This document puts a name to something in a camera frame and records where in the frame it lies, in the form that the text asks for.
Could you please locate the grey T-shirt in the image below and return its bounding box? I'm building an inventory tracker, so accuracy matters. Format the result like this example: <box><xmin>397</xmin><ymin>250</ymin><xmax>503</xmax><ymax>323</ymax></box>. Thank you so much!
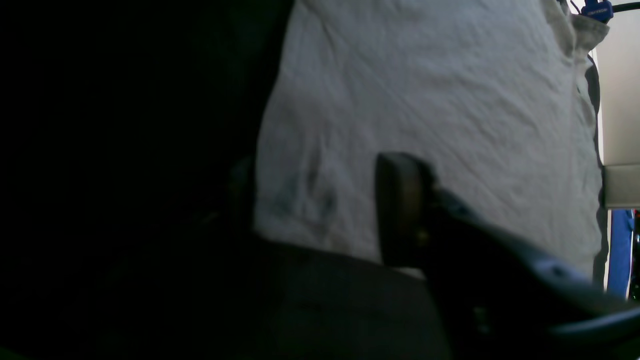
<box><xmin>253</xmin><ymin>0</ymin><xmax>610</xmax><ymax>280</ymax></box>

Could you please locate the black table cloth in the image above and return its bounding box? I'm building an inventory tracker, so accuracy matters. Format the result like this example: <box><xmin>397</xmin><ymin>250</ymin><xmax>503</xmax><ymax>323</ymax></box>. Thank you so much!
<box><xmin>1</xmin><ymin>0</ymin><xmax>450</xmax><ymax>360</ymax></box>

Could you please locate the white bin right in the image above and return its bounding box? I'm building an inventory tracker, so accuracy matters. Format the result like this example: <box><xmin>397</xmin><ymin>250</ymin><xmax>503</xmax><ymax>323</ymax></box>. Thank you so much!
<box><xmin>594</xmin><ymin>9</ymin><xmax>640</xmax><ymax>208</ymax></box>

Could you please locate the red blue front clamp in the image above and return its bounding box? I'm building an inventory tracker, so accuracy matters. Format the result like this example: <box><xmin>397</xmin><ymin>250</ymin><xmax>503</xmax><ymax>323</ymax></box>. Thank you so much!
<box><xmin>579</xmin><ymin>0</ymin><xmax>614</xmax><ymax>24</ymax></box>

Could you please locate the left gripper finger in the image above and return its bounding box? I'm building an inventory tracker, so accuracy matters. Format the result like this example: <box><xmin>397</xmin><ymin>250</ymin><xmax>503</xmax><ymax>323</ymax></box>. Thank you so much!
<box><xmin>375</xmin><ymin>152</ymin><xmax>640</xmax><ymax>360</ymax></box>

